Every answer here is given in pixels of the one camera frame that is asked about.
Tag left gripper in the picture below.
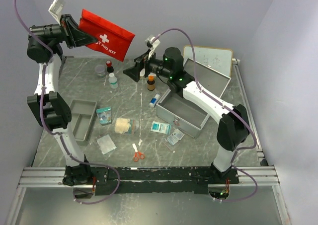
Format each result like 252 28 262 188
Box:
29 14 99 50

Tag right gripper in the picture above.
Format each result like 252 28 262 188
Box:
122 49 172 83

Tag red first aid kit pouch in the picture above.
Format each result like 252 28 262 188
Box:
79 9 135 62

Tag teal bandage packet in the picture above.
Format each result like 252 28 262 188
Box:
96 107 112 125

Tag orange handled scissors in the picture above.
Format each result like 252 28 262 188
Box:
132 144 145 162

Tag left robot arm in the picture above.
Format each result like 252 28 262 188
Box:
27 14 97 186

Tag brown medicine bottle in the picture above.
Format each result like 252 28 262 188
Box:
147 75 156 91

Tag black bottle red cap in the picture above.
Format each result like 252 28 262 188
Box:
105 60 114 73

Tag clear lidded plastic cup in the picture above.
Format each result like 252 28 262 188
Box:
94 65 106 77

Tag white blue tube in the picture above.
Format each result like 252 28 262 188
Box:
149 93 161 108

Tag teal white wipes packet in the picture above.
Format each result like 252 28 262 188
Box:
151 121 171 135

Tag grey plastic divided tray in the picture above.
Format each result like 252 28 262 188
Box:
70 99 97 145

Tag grey metal case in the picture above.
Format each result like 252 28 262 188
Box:
156 58 231 139

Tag blue white sachet packet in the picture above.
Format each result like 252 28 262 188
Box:
166 129 184 146

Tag clear bag of gauze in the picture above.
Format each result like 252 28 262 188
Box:
97 135 117 155

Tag small whiteboard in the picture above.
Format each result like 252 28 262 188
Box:
194 46 233 79

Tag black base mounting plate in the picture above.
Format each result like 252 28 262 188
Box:
62 165 239 196

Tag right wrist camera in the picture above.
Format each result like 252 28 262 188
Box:
145 35 160 59

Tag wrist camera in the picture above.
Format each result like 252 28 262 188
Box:
48 0 65 24
145 35 160 59

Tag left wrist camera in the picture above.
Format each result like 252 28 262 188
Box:
48 0 65 24

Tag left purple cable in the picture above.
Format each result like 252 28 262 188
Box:
13 0 121 205

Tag purple cable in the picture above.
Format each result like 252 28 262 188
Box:
13 0 121 205
154 28 258 203

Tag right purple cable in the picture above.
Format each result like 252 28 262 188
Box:
154 28 258 203

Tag aluminium frame rail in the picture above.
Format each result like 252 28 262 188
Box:
18 166 279 187

